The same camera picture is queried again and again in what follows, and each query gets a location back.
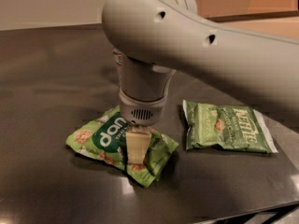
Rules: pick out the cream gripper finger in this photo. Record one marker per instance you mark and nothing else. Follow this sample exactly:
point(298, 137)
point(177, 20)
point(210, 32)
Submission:
point(137, 142)

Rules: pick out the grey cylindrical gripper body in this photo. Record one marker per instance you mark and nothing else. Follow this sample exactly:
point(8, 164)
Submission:
point(141, 111)

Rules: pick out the light green rice chip bag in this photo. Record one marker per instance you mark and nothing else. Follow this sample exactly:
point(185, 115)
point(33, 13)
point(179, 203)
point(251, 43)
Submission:
point(103, 139)

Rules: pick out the grey-white robot arm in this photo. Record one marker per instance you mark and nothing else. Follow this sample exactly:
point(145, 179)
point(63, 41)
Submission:
point(157, 37)

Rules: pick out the clear plastic water bottle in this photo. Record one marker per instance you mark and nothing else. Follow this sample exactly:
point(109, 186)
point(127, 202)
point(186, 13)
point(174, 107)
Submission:
point(117, 56)

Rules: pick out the dark green Kettle chip bag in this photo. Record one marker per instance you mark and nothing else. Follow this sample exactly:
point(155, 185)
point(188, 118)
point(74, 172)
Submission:
point(230, 127)

